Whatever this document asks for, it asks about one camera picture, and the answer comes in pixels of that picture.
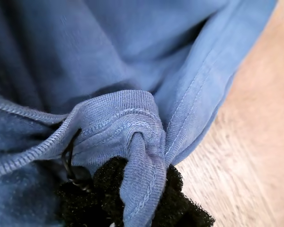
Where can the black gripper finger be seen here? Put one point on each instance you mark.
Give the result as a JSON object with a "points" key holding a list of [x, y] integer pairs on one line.
{"points": [[92, 205], [180, 208]]}

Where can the blue printed T-shirt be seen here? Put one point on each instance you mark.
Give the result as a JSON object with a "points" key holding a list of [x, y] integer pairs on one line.
{"points": [[109, 47]]}

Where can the black zip tie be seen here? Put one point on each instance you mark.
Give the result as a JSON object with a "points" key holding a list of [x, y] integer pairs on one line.
{"points": [[69, 151]]}

